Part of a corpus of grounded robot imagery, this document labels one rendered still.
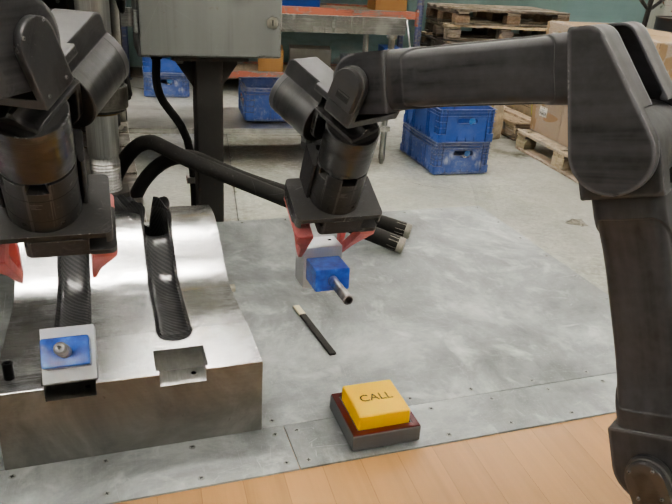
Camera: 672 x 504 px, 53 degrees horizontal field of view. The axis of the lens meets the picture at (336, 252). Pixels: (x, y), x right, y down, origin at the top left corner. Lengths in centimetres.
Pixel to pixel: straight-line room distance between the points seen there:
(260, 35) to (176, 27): 17
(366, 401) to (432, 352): 20
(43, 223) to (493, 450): 52
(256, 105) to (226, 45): 300
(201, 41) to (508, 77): 99
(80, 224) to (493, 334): 62
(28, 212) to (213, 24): 98
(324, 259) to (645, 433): 41
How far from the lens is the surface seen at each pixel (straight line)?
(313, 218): 75
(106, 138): 138
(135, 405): 74
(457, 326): 102
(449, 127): 444
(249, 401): 76
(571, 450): 83
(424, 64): 63
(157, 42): 148
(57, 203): 56
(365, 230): 79
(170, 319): 83
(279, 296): 105
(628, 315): 59
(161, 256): 94
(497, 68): 59
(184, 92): 647
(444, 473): 76
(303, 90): 73
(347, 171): 71
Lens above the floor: 129
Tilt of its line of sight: 24 degrees down
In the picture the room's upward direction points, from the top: 4 degrees clockwise
